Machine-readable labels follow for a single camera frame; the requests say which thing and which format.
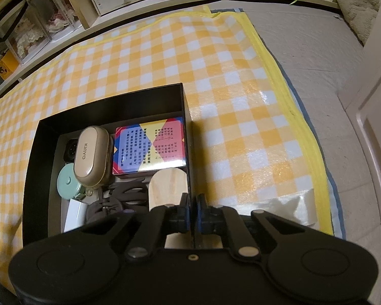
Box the clear storage box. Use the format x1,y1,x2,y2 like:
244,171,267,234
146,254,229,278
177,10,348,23
5,9,51,65
28,0,83,42

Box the black hair claw clip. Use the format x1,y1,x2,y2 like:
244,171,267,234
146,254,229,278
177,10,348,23
84,178,151,226

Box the colourful card box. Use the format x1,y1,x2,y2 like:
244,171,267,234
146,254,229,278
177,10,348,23
112,117,188,176

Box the white adapter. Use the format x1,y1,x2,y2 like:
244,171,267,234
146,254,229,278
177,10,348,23
63,199,89,232

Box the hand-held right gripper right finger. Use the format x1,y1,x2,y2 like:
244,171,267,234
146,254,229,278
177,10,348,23
195,194,305,258

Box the clear plastic wrapper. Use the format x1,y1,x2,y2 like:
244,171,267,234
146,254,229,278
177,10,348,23
238,189,321,229

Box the beige oval case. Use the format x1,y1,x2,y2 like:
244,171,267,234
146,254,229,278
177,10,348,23
74,126,115,197

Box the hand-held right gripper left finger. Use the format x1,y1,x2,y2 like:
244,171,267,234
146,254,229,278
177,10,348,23
83,194,191,259

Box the black cardboard box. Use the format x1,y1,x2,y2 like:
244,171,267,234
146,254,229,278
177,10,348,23
21,83,196,249

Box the blue underlay mat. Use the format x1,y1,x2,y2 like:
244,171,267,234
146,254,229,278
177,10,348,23
210,6,347,239

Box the yellow checkered mat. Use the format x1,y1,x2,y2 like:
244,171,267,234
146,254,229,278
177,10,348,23
0,5,335,293

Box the mint round tape measure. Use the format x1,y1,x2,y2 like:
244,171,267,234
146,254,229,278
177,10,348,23
56,163,86,199

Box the yellow box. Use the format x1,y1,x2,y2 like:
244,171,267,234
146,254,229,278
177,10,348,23
0,51,20,81

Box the black charger plug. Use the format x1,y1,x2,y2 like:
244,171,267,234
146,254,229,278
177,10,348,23
63,138,81,162

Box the beige fluffy cushion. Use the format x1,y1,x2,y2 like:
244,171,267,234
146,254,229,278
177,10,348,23
335,0,381,45

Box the oval wooden piece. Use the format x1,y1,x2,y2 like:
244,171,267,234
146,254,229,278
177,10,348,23
148,169,194,250

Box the black strap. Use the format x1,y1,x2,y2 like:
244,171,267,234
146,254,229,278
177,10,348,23
0,0,27,40

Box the white door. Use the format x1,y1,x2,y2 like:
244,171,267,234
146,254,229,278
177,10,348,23
337,0,381,240

